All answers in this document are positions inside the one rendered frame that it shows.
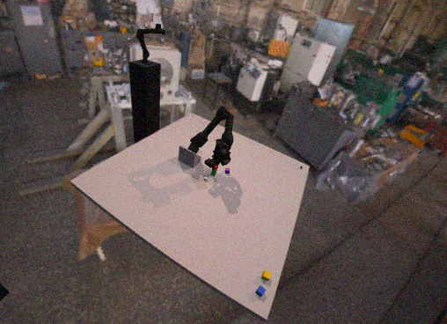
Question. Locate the small yellow block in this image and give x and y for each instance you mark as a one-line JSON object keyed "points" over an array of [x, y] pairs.
{"points": [[266, 275]]}

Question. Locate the small blue block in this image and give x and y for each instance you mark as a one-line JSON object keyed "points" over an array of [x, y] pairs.
{"points": [[260, 291]]}

